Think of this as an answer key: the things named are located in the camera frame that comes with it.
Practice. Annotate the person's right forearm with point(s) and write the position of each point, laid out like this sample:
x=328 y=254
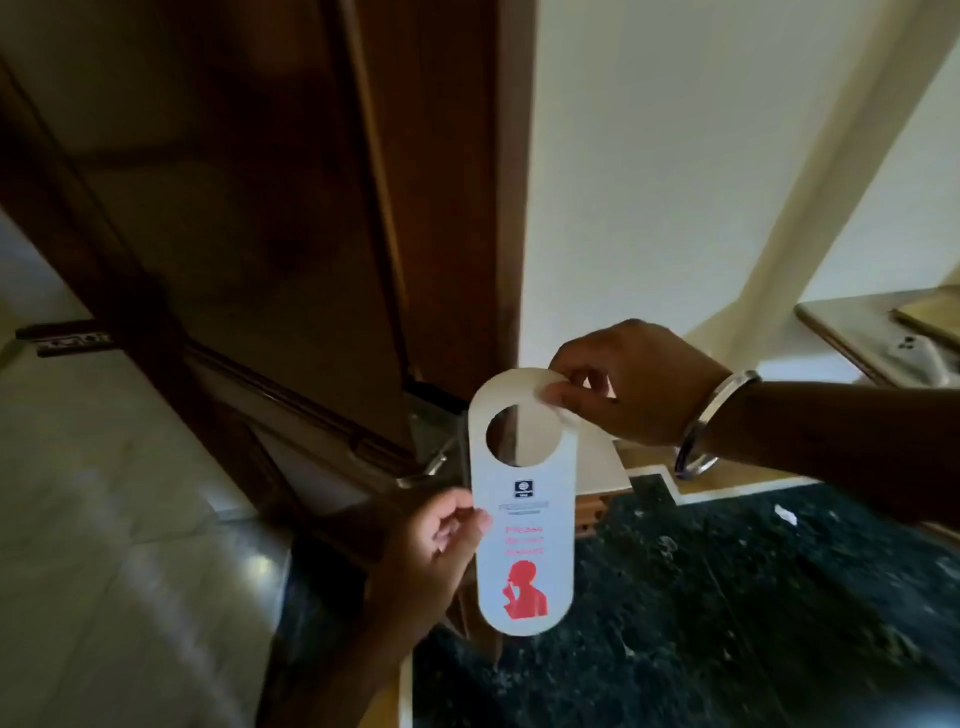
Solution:
x=840 y=442

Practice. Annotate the white paper scrap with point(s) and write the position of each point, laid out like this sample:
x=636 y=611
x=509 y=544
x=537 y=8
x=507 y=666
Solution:
x=784 y=514

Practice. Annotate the person's left hand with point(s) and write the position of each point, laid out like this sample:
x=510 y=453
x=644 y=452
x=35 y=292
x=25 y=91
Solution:
x=409 y=562

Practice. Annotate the person's right thumb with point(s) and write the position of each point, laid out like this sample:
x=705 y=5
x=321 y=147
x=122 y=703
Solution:
x=562 y=396

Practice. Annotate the white door hanger sign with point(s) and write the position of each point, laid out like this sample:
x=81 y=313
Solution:
x=525 y=465

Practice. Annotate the person's right hand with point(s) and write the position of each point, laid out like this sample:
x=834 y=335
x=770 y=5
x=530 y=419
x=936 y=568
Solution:
x=652 y=382

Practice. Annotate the tan wooden board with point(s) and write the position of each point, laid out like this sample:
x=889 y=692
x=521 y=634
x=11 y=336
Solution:
x=934 y=313

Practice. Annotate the person's left thumb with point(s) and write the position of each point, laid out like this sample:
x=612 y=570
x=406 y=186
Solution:
x=452 y=502

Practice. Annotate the brown wooden door frame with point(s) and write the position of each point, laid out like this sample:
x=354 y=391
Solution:
x=450 y=187

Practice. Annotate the brown wooden door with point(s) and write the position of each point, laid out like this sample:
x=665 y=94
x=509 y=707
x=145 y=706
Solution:
x=240 y=187

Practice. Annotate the white remote control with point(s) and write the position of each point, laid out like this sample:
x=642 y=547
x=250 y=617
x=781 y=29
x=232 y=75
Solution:
x=916 y=358

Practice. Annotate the beige side table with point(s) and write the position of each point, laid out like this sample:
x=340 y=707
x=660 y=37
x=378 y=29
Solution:
x=847 y=330

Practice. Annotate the person's left forearm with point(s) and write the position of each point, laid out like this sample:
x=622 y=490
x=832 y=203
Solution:
x=337 y=675

